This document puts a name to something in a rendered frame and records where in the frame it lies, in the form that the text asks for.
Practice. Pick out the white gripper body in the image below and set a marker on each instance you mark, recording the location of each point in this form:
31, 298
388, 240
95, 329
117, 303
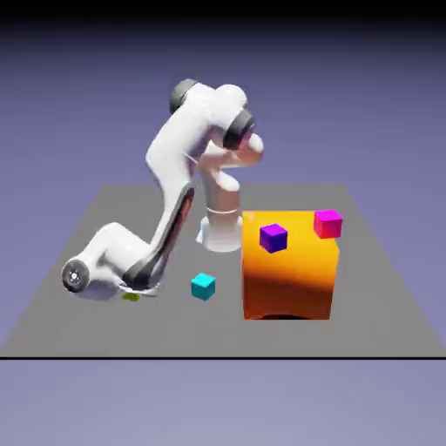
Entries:
146, 291

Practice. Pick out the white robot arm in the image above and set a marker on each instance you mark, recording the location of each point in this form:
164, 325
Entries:
174, 156

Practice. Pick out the small yellow-green cube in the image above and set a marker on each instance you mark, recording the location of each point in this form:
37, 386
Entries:
131, 297

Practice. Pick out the small cyan cube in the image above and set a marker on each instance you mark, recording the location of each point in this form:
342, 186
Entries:
202, 286

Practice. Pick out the small purple cube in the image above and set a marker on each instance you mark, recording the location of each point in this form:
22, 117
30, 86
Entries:
273, 238

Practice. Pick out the small magenta cube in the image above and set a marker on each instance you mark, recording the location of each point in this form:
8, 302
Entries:
327, 224

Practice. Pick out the large orange box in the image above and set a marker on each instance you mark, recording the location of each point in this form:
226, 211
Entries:
289, 275

